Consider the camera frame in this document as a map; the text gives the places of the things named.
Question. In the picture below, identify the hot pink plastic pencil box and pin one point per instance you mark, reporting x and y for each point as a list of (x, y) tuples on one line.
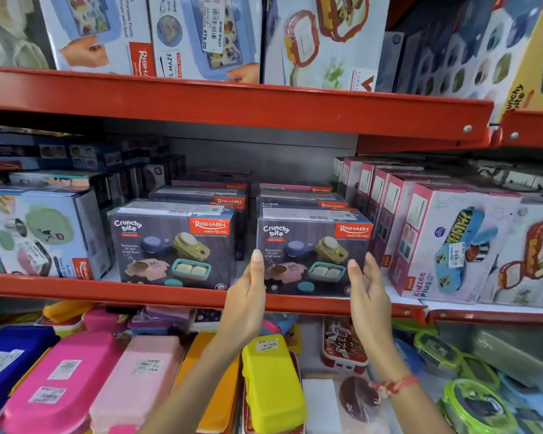
[(63, 384)]

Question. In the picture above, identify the person's left thumb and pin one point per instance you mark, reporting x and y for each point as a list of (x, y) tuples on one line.
[(258, 271)]

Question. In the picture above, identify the person's right thumb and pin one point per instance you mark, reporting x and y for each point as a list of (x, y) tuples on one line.
[(355, 275)]

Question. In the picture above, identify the grey white carton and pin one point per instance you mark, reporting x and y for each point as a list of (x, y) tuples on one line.
[(13, 31)]

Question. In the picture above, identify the white carton green lunch box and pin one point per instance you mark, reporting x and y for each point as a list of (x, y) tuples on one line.
[(40, 234)]

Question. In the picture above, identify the person's left hand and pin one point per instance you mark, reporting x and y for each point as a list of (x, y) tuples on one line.
[(244, 302)]

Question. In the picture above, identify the stack of dark cartons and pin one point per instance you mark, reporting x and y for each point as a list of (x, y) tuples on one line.
[(72, 158)]

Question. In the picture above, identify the orange plastic pencil box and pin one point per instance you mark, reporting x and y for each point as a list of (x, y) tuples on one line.
[(221, 402)]

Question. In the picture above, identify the row of pink white cartons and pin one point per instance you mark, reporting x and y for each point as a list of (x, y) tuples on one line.
[(434, 239)]

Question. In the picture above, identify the clear grey plastic container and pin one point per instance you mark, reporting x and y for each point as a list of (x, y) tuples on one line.
[(511, 357)]

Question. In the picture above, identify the green rimmed clear container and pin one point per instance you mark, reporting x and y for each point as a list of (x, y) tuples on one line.
[(477, 409), (452, 357)]

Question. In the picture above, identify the red printed lunch box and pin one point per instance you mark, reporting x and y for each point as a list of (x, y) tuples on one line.
[(344, 345)]

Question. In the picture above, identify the light pink plastic pencil box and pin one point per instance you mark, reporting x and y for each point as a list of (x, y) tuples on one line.
[(135, 384)]

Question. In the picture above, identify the grey lunch box carton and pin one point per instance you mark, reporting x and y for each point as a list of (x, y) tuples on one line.
[(307, 253), (210, 182), (294, 187), (199, 197), (298, 199), (172, 248)]

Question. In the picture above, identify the person's right hand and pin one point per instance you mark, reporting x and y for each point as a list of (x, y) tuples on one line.
[(373, 311)]

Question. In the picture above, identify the blue plastic pencil box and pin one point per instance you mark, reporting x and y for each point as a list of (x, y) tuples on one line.
[(9, 361)]

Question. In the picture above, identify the dark blue container set carton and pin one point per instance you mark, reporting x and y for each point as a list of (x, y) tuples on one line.
[(452, 49)]

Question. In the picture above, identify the brown round item in wrap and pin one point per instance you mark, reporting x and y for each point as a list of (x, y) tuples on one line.
[(359, 400)]

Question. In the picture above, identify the yellow carton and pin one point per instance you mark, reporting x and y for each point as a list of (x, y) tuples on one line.
[(536, 63)]

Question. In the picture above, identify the yellow plastic pencil box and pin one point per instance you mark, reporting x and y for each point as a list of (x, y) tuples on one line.
[(271, 384)]

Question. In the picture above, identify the white carton red lunch box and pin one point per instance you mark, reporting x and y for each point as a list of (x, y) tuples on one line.
[(326, 40), (529, 262)]

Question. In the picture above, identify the small pink plastic box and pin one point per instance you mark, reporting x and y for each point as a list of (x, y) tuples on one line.
[(104, 319)]

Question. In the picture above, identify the long red shelf beam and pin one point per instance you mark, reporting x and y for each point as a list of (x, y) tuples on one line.
[(235, 106), (117, 291)]

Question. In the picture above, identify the purple plastic box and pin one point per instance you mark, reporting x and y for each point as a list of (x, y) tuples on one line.
[(160, 318)]

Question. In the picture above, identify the person's left forearm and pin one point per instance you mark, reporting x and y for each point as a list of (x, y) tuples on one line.
[(199, 388)]

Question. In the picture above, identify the short red shelf beam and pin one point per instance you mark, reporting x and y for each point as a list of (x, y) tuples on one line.
[(525, 128), (493, 315)]

